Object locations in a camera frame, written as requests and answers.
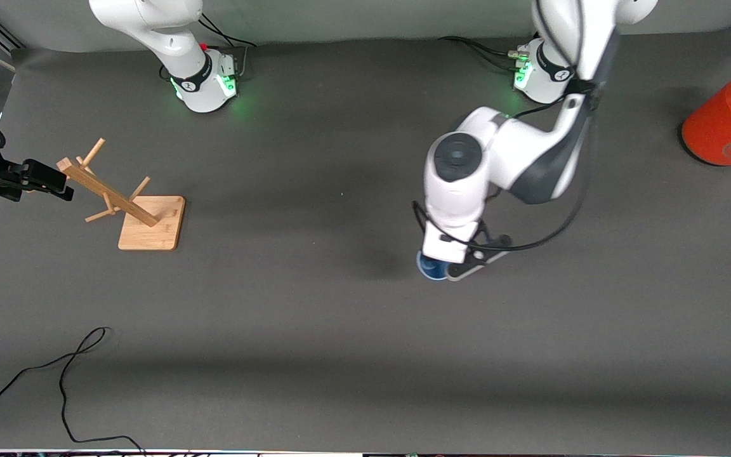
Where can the dark grey table mat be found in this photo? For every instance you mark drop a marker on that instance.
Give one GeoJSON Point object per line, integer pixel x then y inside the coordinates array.
{"type": "Point", "coordinates": [365, 349]}

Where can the wooden cup rack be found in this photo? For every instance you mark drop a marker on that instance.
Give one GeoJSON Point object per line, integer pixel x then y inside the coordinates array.
{"type": "Point", "coordinates": [153, 228]}

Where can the aluminium frame rail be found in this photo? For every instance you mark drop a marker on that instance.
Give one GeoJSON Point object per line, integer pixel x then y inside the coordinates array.
{"type": "Point", "coordinates": [2, 33]}

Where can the light blue plastic cup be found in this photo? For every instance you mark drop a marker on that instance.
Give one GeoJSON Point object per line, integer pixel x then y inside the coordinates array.
{"type": "Point", "coordinates": [430, 270]}

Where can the orange cylindrical can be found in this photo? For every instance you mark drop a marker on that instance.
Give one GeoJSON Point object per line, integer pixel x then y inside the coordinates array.
{"type": "Point", "coordinates": [717, 127]}

